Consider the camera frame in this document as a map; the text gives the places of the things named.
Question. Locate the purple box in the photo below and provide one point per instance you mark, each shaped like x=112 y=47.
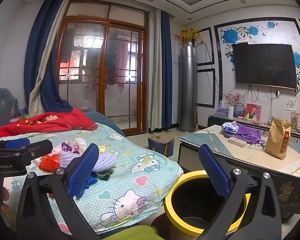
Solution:
x=221 y=110

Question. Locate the dark television cabinet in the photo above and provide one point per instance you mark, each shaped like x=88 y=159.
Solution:
x=215 y=120

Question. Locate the red berry branches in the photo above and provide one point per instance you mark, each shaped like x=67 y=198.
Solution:
x=233 y=98

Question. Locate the round desk ornament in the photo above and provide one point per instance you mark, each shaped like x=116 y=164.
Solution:
x=238 y=110

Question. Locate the cartoon cat printed blanket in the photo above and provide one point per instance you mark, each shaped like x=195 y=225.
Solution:
x=140 y=160

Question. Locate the blue box stool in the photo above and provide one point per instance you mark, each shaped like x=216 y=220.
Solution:
x=160 y=145

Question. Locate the white wall plug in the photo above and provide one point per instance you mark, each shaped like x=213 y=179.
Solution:
x=277 y=93

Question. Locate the wooden sliding glass door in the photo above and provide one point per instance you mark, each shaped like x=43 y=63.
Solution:
x=120 y=100

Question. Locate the yellow-rimmed black bin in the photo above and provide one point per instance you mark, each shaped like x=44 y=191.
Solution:
x=172 y=205

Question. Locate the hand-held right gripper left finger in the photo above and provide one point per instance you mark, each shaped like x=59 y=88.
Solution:
x=83 y=170

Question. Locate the green cushion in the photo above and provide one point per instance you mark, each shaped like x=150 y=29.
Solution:
x=130 y=233

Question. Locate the red flowered blanket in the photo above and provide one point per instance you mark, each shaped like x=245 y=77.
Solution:
x=65 y=120

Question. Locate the colourful framed picture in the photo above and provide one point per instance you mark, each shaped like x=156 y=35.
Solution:
x=252 y=112

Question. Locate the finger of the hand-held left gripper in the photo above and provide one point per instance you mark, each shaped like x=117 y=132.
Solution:
x=17 y=143
x=40 y=147

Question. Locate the yellow artificial flowers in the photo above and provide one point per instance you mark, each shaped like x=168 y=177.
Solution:
x=187 y=33

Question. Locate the clear snack packet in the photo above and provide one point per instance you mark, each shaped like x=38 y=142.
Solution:
x=295 y=120

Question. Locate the grey standing air conditioner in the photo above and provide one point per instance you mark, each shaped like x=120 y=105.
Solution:
x=187 y=92

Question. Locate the red plastic wrapper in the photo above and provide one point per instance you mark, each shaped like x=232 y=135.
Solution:
x=48 y=162

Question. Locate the purple cloth bag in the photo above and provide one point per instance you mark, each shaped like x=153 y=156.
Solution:
x=250 y=132

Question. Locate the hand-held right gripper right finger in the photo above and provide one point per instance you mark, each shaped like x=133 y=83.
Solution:
x=215 y=172

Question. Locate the purple snack wrapper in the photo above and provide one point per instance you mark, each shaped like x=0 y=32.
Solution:
x=66 y=146

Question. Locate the yellow foil wrapper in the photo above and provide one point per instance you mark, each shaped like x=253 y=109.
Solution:
x=102 y=150

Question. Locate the blue sofa cover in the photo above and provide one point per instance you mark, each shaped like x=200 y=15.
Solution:
x=107 y=122

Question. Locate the person's left hand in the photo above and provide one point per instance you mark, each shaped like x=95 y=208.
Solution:
x=3 y=196

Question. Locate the green wrapper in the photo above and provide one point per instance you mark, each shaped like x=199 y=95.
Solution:
x=102 y=174

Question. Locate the white plastic bag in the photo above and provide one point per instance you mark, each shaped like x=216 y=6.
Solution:
x=80 y=142

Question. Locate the grey printed fabric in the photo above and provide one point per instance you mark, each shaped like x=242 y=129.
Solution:
x=2 y=105

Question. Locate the white wall note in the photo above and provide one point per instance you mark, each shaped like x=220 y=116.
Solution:
x=291 y=104

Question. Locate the black wall television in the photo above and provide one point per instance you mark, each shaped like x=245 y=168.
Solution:
x=265 y=65

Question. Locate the coffee table with drawers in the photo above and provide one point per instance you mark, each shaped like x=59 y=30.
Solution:
x=252 y=160

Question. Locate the blue wrapper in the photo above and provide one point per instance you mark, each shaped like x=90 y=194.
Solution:
x=91 y=181

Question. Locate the white vase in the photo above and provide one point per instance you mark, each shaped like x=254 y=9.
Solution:
x=230 y=112

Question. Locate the white tissue pack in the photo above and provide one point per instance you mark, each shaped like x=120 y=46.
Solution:
x=228 y=127

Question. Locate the brown paper bag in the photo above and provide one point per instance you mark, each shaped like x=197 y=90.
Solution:
x=277 y=140

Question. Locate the white power strip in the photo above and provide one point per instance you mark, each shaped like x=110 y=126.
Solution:
x=236 y=142

